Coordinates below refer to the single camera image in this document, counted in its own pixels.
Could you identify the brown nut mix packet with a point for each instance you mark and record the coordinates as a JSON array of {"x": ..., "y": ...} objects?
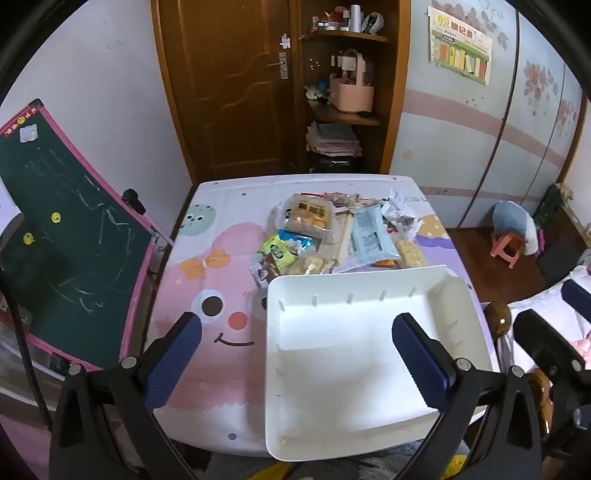
[{"x": 263, "y": 274}]

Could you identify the pink plastic stool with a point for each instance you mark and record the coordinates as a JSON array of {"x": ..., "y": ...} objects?
[{"x": 505, "y": 244}]

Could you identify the blue snack packet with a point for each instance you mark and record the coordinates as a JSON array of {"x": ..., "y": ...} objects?
[{"x": 300, "y": 241}]

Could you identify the light blue snack bag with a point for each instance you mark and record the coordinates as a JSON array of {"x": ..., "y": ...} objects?
[{"x": 369, "y": 235}]

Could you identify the blue plush cushion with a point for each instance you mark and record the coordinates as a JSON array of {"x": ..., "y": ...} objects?
[{"x": 508, "y": 217}]

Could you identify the white plastic storage tray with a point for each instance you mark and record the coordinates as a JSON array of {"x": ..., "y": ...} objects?
[{"x": 351, "y": 360}]

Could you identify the red capped jar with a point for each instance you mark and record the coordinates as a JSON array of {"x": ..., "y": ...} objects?
[{"x": 341, "y": 14}]

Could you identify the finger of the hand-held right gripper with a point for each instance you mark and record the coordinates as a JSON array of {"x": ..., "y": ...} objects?
[
  {"x": 577, "y": 295},
  {"x": 545, "y": 339}
]

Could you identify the white bedding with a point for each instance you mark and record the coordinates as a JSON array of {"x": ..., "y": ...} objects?
[{"x": 535, "y": 300}]

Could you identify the green pastry packet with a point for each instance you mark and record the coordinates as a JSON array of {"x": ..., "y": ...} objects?
[{"x": 277, "y": 251}]

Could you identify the dark wooden cabinet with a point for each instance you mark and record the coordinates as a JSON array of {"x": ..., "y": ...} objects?
[{"x": 561, "y": 240}]

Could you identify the white snack bag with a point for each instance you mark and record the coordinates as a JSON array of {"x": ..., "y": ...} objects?
[{"x": 401, "y": 217}]

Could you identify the white door hook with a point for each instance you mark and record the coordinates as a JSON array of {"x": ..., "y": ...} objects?
[{"x": 286, "y": 41}]

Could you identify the brown wooden door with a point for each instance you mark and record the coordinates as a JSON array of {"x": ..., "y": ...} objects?
[{"x": 231, "y": 115}]

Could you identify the black clip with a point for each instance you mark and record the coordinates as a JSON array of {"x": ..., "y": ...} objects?
[{"x": 133, "y": 198}]

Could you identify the puffed rice cracker packet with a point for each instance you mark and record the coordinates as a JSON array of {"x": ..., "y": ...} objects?
[
  {"x": 408, "y": 251},
  {"x": 311, "y": 265}
]

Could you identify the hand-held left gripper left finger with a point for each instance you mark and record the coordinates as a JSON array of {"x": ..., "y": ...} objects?
[{"x": 173, "y": 355}]

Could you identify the wooden corner shelf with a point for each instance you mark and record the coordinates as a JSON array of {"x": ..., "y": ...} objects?
[{"x": 392, "y": 92}]

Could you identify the green chalkboard with pink frame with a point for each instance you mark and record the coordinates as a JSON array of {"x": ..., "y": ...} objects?
[{"x": 69, "y": 230}]

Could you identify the pink cloth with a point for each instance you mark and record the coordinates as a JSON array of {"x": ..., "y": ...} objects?
[{"x": 582, "y": 348}]

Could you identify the brown wooden bed frame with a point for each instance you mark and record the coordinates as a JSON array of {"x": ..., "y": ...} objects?
[{"x": 497, "y": 316}]

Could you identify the beige wafer packet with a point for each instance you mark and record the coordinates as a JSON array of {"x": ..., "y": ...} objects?
[{"x": 344, "y": 235}]

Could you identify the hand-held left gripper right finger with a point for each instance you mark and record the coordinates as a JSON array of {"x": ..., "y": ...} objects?
[{"x": 418, "y": 360}]

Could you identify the clear tray packet of cakes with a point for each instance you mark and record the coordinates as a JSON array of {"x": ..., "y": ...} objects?
[{"x": 307, "y": 214}]

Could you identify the stack of papers on shelf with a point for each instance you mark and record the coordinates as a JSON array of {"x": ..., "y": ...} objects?
[{"x": 332, "y": 138}]

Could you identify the white bottle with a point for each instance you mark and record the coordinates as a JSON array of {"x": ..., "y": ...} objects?
[{"x": 355, "y": 16}]

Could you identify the floral sliding wardrobe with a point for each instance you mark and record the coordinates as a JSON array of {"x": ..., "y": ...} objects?
[{"x": 461, "y": 138}]

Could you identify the wall poster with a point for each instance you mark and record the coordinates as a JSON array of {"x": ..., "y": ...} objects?
[{"x": 461, "y": 50}]

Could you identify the small plush toys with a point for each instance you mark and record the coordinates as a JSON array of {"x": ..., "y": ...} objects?
[{"x": 316, "y": 92}]

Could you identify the cartoon printed tablecloth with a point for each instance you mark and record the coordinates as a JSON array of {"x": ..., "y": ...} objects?
[{"x": 221, "y": 369}]

